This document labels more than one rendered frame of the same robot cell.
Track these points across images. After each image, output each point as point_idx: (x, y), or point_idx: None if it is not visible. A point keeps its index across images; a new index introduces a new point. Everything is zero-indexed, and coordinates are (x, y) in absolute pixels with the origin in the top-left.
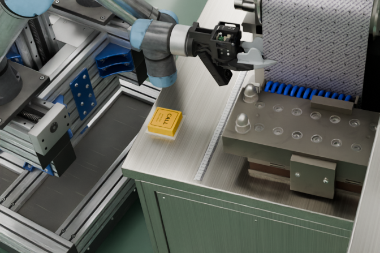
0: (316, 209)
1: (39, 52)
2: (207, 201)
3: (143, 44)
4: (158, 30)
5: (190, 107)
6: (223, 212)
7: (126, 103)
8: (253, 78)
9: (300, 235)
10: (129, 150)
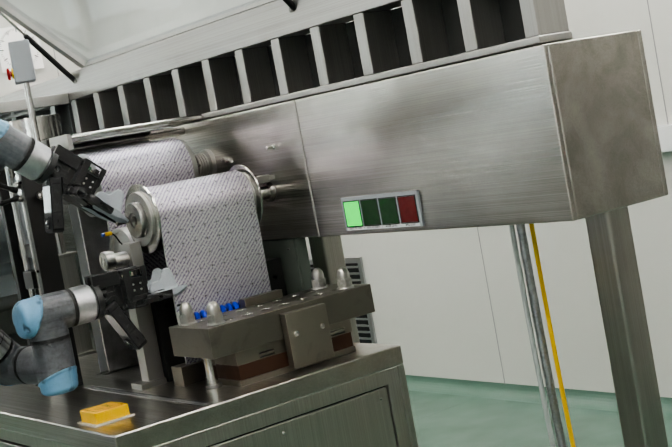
0: (332, 365)
1: None
2: (228, 433)
3: (45, 316)
4: (54, 294)
5: None
6: (247, 445)
7: None
8: (137, 382)
9: (331, 426)
10: (102, 433)
